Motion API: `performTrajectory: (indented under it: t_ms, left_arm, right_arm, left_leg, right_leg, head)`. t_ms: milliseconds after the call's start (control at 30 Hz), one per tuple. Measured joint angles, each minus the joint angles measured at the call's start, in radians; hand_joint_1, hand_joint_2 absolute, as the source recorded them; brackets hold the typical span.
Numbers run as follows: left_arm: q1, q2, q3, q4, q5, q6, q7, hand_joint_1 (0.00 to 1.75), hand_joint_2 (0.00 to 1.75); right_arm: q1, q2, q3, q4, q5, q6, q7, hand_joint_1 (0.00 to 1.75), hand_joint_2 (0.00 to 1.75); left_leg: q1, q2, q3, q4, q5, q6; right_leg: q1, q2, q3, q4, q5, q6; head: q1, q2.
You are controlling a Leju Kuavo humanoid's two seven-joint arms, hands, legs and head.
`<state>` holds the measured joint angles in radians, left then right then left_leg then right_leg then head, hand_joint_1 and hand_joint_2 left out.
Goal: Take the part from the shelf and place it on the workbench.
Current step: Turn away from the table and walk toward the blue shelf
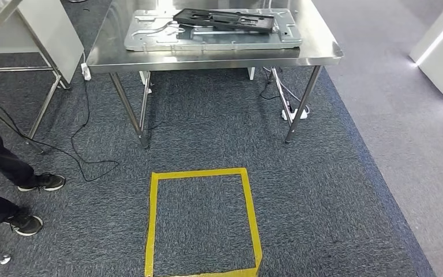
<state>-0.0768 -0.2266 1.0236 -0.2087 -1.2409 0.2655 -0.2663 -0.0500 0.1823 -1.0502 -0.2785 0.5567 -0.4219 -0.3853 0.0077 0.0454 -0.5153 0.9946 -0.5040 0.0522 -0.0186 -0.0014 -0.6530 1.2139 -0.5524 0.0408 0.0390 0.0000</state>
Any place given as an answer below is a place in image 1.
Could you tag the steel workbench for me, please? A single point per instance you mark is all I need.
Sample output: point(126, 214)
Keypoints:
point(214, 59)

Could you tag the black plastic plate bracket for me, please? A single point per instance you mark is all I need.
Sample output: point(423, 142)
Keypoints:
point(206, 17)

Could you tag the steel side table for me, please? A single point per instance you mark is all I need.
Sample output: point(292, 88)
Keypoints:
point(44, 107)

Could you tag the white power strip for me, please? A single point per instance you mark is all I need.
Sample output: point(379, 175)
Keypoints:
point(86, 72)
point(296, 114)

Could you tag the stamped silver metal plate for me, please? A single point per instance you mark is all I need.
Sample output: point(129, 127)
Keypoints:
point(214, 40)

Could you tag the white desk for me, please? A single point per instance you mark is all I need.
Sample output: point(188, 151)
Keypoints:
point(57, 34)

